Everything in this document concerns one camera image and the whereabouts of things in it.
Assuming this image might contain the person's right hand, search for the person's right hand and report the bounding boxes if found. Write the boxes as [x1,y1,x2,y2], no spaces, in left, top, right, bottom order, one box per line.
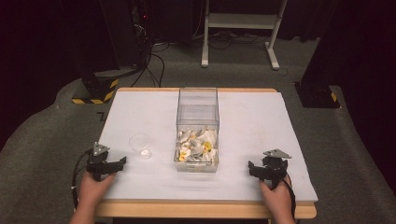
[259,175,294,219]

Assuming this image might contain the clear plastic box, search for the clear plastic box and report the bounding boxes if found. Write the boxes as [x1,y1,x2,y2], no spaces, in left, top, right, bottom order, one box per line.
[173,87,220,174]

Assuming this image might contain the black floor cables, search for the black floor cables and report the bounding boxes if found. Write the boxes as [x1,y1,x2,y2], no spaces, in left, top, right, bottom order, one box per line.
[130,40,171,89]

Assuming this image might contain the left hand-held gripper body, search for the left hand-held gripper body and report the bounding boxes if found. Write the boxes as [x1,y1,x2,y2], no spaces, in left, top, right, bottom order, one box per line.
[86,141,114,183]

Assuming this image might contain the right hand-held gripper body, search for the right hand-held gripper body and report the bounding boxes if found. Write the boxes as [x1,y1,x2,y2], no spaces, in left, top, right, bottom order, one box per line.
[261,148,293,190]

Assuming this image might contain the white metal stand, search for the white metal stand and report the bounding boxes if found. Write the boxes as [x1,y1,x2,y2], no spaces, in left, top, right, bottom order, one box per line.
[201,0,289,71]

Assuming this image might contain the dark equipment rack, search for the dark equipment rack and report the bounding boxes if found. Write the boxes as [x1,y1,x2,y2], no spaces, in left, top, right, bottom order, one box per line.
[130,0,154,63]

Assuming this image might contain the clear plastic cup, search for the clear plastic cup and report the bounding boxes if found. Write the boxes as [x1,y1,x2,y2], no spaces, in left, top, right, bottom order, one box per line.
[128,132,153,161]

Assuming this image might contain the black stand with striped base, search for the black stand with striped base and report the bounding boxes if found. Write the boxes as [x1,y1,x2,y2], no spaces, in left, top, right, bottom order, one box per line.
[71,0,143,105]

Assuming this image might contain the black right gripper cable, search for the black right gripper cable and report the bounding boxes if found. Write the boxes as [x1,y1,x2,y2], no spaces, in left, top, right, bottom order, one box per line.
[280,177,297,220]

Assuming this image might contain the white table mat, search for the white table mat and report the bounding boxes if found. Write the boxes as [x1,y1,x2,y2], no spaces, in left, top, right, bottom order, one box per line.
[97,90,319,203]

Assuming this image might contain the person's left hand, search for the person's left hand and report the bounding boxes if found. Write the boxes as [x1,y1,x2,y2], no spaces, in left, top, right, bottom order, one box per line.
[77,171,117,209]

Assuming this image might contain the black stand base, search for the black stand base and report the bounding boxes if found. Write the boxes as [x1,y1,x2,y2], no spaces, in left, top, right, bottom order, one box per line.
[293,81,341,109]

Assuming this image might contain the wooden table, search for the wooden table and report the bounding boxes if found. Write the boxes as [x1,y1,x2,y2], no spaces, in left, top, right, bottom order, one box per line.
[93,87,318,220]

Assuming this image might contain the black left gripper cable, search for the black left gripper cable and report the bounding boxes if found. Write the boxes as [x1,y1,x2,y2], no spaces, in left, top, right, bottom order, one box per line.
[71,148,93,210]

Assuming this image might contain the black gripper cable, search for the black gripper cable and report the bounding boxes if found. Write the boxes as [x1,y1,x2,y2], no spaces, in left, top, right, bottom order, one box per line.
[71,148,93,210]
[280,177,297,220]

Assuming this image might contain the pile of white yellow packets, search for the pile of white yellow packets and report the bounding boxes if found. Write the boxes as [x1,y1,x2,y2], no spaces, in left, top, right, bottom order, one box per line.
[177,127,219,163]

